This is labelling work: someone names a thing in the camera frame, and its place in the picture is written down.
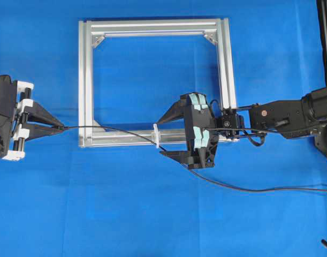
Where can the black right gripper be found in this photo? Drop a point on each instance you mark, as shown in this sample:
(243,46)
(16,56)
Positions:
(199,122)

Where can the white zip tie loop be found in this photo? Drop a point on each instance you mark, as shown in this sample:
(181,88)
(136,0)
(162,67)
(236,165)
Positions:
(156,135)

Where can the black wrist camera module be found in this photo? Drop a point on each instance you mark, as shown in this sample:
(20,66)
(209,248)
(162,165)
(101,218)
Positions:
(229,124)

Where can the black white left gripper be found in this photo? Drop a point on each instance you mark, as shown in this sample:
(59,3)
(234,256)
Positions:
(16,106)

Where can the square aluminium extrusion frame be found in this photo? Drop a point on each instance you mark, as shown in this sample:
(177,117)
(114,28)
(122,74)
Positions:
(142,66)

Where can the aluminium corner bracket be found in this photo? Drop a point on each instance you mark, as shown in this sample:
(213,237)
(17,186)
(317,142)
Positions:
(97,40)

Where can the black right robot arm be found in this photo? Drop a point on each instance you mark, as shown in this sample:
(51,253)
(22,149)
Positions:
(292,119)

